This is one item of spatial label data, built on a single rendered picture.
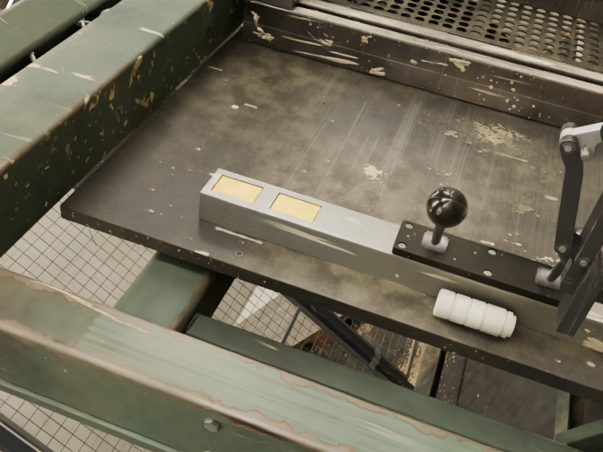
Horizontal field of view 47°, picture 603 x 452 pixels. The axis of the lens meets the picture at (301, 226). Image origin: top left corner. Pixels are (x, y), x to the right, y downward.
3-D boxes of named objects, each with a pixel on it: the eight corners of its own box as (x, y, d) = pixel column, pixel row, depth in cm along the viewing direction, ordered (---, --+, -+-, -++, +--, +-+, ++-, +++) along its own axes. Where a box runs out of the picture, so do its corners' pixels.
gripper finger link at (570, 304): (598, 274, 51) (589, 271, 51) (563, 334, 55) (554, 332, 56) (599, 248, 53) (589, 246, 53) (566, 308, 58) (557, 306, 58)
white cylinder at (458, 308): (430, 320, 71) (506, 346, 70) (437, 301, 69) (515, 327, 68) (435, 300, 73) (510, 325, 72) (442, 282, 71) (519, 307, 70)
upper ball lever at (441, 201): (445, 268, 73) (464, 224, 60) (410, 257, 73) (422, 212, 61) (455, 237, 74) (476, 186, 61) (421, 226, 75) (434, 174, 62)
